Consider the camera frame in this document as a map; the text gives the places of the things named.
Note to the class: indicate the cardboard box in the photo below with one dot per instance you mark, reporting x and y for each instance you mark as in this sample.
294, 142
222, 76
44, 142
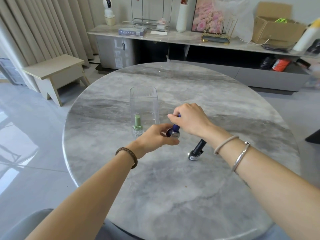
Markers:
277, 28

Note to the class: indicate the person's right hand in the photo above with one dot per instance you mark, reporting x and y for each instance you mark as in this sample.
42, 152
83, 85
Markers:
193, 119

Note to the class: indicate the beige curtain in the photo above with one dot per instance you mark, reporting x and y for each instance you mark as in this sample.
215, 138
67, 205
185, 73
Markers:
37, 29

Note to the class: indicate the clear acrylic stand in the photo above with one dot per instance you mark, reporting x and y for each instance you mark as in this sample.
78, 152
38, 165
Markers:
151, 22

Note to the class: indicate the blue tissue box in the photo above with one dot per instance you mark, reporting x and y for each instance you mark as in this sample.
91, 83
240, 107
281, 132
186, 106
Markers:
132, 30

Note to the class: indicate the person's right forearm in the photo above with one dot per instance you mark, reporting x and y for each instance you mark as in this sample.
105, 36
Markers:
272, 182

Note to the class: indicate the white bottle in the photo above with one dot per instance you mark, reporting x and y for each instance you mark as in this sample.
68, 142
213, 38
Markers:
307, 36

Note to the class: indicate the person's left hand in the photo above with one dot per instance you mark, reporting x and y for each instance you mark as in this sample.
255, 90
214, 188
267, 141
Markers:
150, 139

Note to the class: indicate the person's right fingers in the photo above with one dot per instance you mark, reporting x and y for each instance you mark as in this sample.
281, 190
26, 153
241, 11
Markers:
178, 115

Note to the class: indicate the orange packet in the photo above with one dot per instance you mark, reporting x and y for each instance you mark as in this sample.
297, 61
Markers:
281, 64

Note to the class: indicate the black nail polish bottle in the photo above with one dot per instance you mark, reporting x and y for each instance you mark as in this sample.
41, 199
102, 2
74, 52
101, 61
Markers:
196, 150

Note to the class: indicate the person's left forearm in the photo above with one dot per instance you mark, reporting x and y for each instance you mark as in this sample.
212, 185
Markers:
82, 199

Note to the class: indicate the white card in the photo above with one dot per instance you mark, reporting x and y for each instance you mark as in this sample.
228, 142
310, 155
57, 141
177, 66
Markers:
159, 32

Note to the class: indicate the green nail polish bottle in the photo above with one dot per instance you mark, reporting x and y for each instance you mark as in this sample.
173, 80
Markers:
137, 123

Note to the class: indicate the wooden step stool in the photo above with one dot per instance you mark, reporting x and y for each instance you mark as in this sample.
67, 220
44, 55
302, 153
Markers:
56, 74

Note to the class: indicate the white plastic bag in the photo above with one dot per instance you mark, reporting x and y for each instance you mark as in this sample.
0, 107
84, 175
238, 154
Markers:
237, 14

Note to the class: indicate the white security camera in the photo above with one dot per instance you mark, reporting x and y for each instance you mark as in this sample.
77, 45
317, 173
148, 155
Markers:
109, 11

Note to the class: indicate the pink flower picture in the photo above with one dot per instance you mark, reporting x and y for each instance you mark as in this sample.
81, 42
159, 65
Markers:
208, 14

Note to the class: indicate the clear ribbed plastic container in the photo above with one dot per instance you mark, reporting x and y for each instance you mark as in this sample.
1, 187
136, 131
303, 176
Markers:
144, 111

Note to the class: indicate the blue nail polish bottle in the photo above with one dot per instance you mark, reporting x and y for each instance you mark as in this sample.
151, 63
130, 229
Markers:
174, 130

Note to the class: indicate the white ceramic vase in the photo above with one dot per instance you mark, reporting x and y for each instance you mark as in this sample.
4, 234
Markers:
182, 17

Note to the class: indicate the person's left thumb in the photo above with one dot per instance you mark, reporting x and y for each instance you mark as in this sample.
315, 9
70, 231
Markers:
170, 141

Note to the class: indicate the silver bangle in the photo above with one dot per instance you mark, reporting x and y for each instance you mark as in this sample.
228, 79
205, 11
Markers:
240, 156

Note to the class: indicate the black plastic bag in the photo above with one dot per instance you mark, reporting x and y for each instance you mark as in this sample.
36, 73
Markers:
267, 62

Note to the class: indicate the grey media cabinet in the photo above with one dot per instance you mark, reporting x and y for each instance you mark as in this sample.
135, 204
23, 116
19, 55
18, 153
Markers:
200, 57

